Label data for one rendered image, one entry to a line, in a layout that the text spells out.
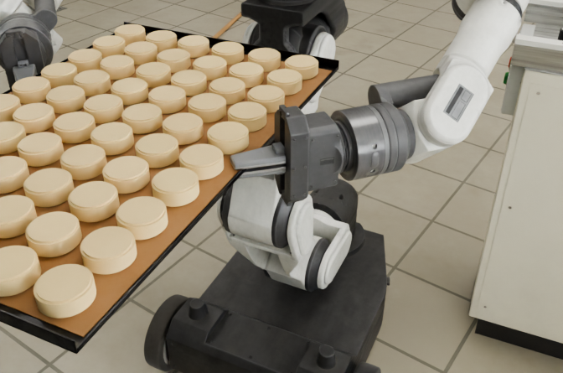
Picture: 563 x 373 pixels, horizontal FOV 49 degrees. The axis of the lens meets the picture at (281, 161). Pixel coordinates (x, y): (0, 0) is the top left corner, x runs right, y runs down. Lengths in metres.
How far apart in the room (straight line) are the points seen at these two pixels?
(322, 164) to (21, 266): 0.35
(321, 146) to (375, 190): 1.72
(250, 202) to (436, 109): 0.62
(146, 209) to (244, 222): 0.69
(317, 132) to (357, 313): 1.05
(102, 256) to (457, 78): 0.46
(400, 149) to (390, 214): 1.57
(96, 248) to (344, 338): 1.12
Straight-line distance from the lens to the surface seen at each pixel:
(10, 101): 0.90
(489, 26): 0.88
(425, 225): 2.30
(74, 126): 0.81
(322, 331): 1.66
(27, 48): 1.02
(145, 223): 0.62
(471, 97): 0.80
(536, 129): 1.51
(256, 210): 1.29
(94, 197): 0.67
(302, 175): 0.73
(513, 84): 1.52
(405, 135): 0.76
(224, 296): 1.75
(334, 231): 1.72
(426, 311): 1.98
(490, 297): 1.81
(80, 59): 0.99
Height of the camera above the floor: 1.40
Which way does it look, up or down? 33 degrees down
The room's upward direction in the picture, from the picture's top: straight up
